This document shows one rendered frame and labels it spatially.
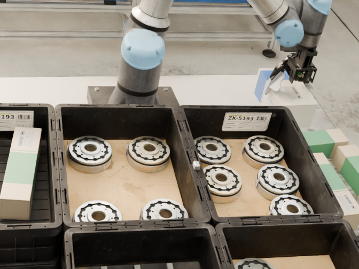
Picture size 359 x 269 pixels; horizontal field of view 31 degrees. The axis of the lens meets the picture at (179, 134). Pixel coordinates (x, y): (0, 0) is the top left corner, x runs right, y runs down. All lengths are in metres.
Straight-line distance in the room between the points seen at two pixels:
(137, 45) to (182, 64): 1.80
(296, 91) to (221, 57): 1.66
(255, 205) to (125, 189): 0.31
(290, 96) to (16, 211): 0.97
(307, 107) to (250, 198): 0.54
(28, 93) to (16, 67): 1.38
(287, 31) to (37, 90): 0.77
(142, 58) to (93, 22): 2.10
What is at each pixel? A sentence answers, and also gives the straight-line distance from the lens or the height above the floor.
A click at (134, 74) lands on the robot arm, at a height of 0.90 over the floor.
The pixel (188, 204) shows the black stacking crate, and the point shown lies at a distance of 1.46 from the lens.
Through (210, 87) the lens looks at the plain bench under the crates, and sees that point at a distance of 2.12.
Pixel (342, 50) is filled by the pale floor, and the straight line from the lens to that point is 4.08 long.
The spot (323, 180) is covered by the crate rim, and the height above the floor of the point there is 0.93.
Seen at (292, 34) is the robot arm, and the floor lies 1.08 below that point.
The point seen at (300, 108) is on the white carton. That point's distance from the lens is 2.00.
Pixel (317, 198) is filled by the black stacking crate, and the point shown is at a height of 0.88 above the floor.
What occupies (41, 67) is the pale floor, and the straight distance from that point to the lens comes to 3.38.
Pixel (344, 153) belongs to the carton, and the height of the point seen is 0.76.
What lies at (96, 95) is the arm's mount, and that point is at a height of 0.75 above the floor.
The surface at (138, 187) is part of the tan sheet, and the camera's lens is 1.51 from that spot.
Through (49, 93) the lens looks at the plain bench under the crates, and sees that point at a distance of 2.00.
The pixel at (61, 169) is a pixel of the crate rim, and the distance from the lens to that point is 1.39.
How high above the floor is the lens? 1.87
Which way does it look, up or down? 38 degrees down
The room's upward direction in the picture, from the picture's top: 11 degrees clockwise
